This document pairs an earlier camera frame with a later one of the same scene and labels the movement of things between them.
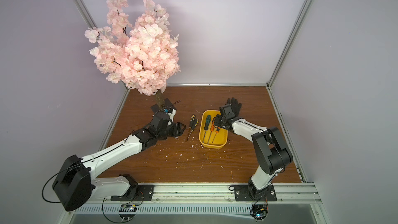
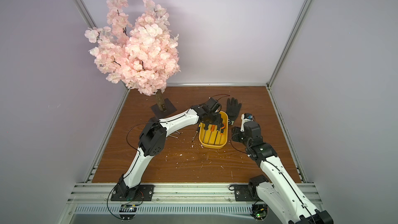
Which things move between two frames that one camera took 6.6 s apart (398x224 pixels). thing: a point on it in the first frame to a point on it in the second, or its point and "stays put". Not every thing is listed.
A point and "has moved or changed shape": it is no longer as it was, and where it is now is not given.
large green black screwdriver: [207, 122] stays put
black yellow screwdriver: [193, 122] has moved or changed shape
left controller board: [127, 211] stays put
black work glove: [236, 107] stays put
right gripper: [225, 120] to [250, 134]
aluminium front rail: [291, 193] stays put
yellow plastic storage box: [210, 139] stays put
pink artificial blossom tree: [142, 56] stays put
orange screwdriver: [211, 129] stays put
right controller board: [259, 212] stays put
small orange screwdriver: [217, 131] has moved or changed shape
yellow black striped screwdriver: [192, 121] has moved or changed shape
